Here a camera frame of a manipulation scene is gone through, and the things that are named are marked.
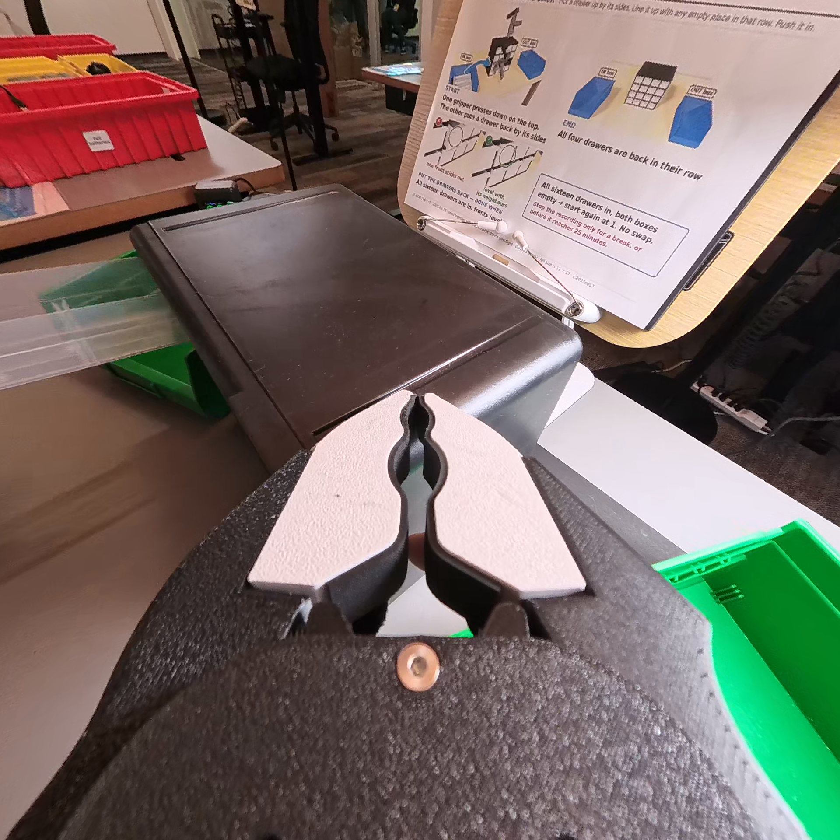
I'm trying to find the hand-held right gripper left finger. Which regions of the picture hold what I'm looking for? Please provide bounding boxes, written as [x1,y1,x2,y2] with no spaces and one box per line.
[246,390,417,624]

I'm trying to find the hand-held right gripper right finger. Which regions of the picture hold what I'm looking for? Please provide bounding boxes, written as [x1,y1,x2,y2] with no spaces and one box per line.
[420,392,588,624]

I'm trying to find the green plastic bin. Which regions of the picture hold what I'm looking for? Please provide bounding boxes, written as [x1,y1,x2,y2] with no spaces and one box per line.
[39,252,231,421]
[453,520,840,840]

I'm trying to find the black drawer cabinet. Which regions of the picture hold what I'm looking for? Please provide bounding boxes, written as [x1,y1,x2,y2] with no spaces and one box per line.
[130,184,585,470]

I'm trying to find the clear plastic drawer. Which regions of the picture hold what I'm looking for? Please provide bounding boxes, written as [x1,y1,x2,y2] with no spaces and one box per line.
[0,259,191,391]

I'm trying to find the pale desk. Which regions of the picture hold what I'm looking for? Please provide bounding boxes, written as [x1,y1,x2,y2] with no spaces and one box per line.
[0,249,840,821]

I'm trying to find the white power strip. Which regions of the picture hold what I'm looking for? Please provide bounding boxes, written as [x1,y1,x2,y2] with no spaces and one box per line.
[690,379,774,435]

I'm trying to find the instruction sheet on board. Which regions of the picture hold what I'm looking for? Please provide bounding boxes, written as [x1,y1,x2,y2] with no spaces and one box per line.
[397,0,840,349]

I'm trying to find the black power adapter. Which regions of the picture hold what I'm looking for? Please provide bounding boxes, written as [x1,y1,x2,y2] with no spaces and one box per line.
[193,178,247,210]

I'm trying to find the wooden table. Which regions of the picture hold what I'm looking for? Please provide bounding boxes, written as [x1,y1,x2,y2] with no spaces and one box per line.
[0,115,286,253]

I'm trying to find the sheet with blue print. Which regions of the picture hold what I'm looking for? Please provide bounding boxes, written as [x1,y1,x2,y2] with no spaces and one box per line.
[0,184,70,227]

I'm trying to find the table with dark legs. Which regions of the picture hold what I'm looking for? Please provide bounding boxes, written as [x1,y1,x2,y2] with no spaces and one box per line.
[361,62,421,118]

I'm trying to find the black office chair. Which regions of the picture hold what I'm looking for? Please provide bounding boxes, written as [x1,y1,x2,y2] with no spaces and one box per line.
[210,0,342,165]

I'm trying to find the red ribbed crate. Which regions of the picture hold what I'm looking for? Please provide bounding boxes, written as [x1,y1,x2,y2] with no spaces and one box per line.
[0,36,118,61]
[0,71,203,188]

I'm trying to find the yellow bin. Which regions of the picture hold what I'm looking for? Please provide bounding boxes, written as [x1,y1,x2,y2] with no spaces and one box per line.
[0,56,80,85]
[58,52,140,78]

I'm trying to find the elastic cord with white toggles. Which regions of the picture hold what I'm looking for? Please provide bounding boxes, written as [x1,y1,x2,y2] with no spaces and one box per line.
[416,217,585,316]

